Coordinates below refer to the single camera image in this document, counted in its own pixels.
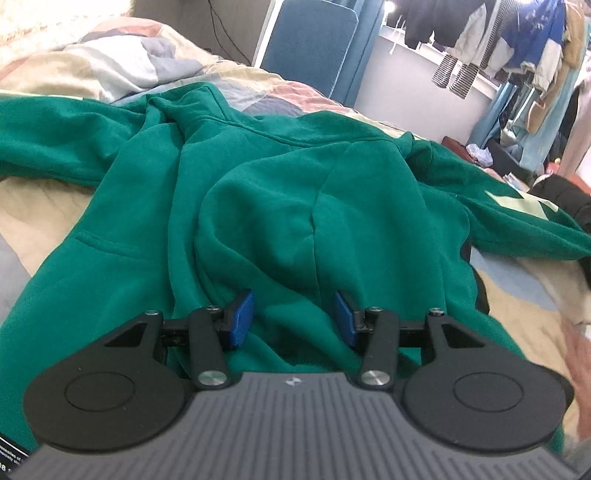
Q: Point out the row of hanging clothes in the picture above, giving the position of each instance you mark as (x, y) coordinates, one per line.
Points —
(521, 41)

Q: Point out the striped hanging sock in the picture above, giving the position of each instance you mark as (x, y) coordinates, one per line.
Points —
(444, 71)
(464, 81)

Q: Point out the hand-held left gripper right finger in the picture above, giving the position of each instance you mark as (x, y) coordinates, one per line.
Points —
(344, 318)

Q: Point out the green printed hoodie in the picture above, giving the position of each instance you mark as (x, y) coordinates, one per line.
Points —
(277, 207)

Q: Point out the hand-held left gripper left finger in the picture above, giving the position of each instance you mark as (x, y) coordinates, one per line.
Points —
(242, 318)

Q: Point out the reddish brown furniture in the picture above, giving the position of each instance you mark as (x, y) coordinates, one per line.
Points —
(455, 146)

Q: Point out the cream quilted headboard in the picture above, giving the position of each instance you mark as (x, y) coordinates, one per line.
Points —
(46, 23)

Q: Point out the pastel patchwork quilt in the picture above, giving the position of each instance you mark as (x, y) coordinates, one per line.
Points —
(115, 69)

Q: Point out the dark cloth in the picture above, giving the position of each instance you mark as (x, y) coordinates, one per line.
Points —
(563, 198)

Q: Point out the blue upholstered panel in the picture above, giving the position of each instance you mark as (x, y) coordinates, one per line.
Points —
(309, 46)

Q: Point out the clear plastic bag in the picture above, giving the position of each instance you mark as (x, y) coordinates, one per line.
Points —
(479, 154)

